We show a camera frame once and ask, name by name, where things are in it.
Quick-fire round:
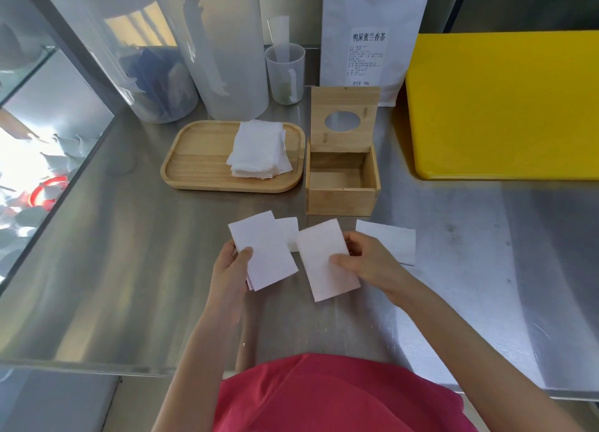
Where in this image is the person's left hand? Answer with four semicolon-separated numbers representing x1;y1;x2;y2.
205;240;254;322

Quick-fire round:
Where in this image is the person's right hand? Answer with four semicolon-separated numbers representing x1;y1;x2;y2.
330;231;416;307

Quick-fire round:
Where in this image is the white napkin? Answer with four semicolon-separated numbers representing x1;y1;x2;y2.
275;217;300;253
296;218;362;303
228;210;300;292
355;219;416;267

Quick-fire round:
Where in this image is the person's left forearm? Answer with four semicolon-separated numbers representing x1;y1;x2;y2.
152;312;249;432

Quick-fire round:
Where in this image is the person's right forearm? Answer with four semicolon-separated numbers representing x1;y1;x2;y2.
391;281;586;432

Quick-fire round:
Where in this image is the wooden tissue box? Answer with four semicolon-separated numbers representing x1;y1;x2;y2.
305;86;382;217

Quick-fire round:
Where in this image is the oval wooden tray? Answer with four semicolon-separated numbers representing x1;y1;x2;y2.
160;120;307;194

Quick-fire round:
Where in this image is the stack of white napkins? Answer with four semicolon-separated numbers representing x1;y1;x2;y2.
226;119;294;180

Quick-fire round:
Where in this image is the red shirt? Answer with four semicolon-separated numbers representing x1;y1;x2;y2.
213;353;479;432

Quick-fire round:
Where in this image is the clear measuring cup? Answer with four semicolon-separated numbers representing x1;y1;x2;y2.
264;42;307;106

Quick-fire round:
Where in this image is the tall clear plastic container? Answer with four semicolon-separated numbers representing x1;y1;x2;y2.
156;0;270;121

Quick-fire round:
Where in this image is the red round object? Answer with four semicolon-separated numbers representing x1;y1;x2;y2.
29;176;67;212

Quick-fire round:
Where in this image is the clear container with blue packets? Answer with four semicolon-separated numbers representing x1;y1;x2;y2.
37;0;199;124

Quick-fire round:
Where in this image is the yellow cutting board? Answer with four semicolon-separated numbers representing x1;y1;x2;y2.
405;30;599;181

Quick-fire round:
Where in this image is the white labelled pouch bag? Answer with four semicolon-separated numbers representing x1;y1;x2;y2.
319;0;434;108

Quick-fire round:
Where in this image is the glass display panel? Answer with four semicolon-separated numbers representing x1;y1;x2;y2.
0;0;123;297

